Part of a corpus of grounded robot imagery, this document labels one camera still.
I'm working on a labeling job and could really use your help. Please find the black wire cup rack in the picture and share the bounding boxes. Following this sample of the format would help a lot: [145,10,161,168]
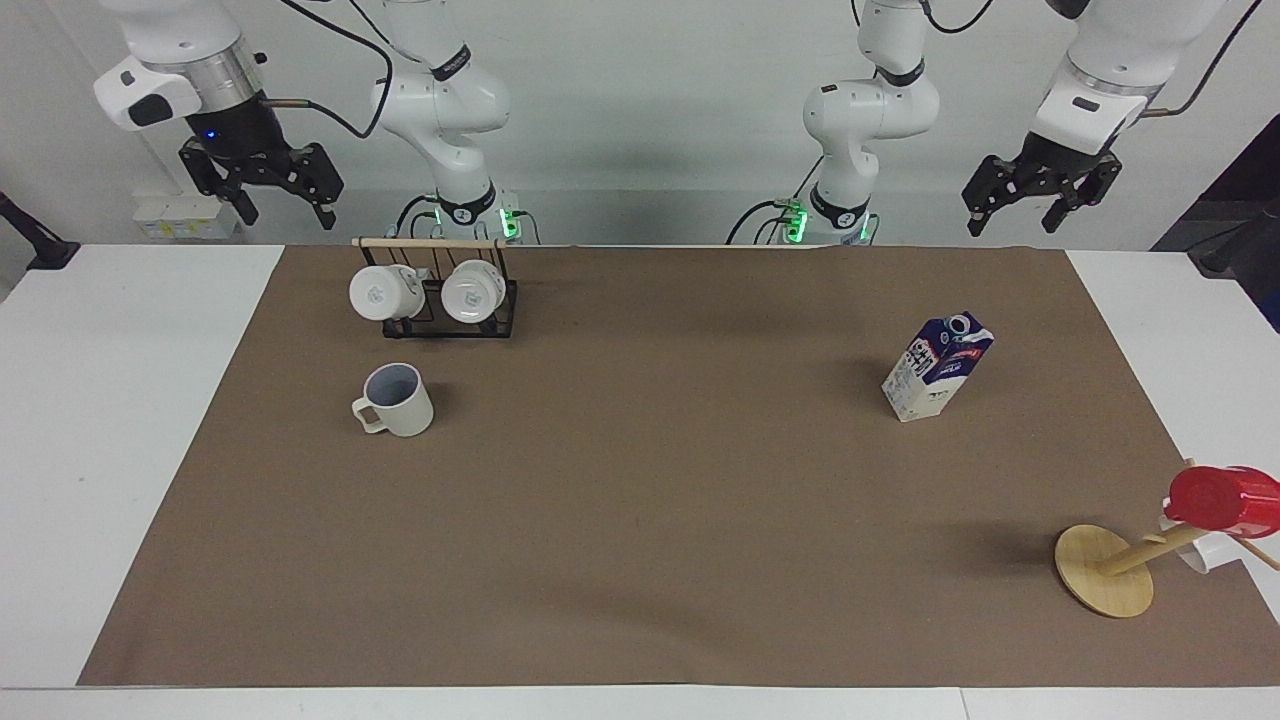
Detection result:
[352,236,521,340]

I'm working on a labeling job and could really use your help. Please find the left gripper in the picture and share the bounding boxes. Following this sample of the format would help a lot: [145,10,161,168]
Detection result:
[961,130,1125,239]

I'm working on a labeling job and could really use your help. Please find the white hanging cup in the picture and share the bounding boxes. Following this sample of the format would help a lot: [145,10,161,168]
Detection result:
[440,259,507,325]
[348,264,429,324]

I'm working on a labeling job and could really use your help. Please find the black stand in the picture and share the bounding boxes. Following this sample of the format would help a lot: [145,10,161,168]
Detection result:
[1150,113,1280,334]
[0,190,82,272]

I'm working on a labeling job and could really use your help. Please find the black cable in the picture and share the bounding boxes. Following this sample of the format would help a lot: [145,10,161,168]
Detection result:
[394,193,443,247]
[1138,0,1265,119]
[851,0,1013,35]
[262,0,395,141]
[724,155,827,247]

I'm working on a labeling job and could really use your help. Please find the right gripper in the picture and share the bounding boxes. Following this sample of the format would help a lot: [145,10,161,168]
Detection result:
[179,92,346,232]

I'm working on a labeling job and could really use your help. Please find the wooden cup tree stand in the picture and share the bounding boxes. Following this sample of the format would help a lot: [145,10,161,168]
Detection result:
[1054,457,1280,620]

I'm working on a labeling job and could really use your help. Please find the white socket box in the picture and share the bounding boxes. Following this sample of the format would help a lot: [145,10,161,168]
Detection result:
[132,194,243,242]

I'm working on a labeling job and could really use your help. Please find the blue white milk carton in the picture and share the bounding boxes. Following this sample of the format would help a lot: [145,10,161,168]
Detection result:
[880,311,996,424]

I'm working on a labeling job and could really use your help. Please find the grey-white mug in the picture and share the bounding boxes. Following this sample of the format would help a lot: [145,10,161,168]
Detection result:
[351,362,436,439]

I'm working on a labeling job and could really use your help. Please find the red cup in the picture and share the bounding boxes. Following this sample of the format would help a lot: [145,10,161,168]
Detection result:
[1165,465,1280,539]

